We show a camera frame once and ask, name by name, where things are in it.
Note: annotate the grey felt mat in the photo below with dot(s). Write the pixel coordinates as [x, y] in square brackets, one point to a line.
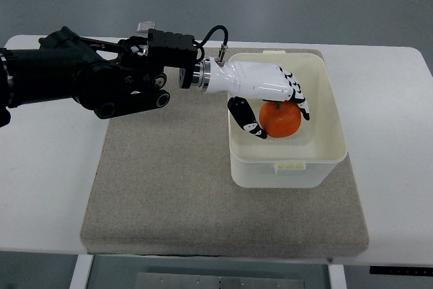
[164, 187]

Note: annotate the white left table leg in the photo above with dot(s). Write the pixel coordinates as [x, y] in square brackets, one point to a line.
[82, 269]

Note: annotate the grey metal base plate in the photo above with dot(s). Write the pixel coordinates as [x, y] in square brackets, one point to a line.
[172, 280]

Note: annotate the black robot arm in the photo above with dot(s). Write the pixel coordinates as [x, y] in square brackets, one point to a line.
[109, 79]

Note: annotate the orange fruit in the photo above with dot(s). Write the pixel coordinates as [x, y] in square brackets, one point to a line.
[280, 119]

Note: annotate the white plastic box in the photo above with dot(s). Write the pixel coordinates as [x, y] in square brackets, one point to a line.
[304, 159]

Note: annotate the black table control panel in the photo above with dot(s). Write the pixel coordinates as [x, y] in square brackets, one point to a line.
[407, 271]

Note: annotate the white table leg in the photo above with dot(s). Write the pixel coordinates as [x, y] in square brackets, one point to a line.
[337, 276]
[82, 269]

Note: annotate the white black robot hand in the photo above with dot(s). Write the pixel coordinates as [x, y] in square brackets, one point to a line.
[250, 80]

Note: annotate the white right table leg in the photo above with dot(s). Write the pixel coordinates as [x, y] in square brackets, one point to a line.
[337, 276]

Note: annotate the small clear plastic piece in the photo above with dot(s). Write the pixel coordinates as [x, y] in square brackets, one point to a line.
[144, 27]

